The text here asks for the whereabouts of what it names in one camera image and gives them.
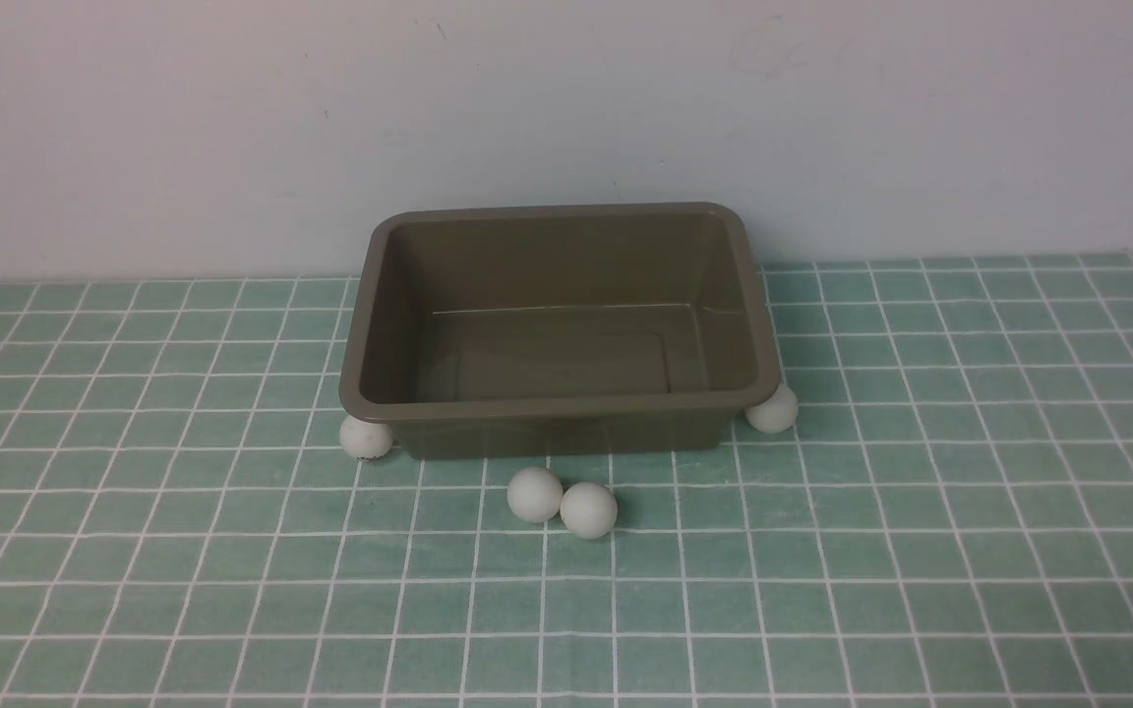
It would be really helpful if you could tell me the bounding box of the olive green plastic bin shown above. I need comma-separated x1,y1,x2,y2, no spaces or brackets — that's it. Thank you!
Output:
337,202,783,460

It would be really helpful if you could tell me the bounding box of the white ping-pong ball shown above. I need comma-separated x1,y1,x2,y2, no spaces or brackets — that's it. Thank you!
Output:
506,466,564,524
559,481,617,541
338,416,394,460
744,383,799,435

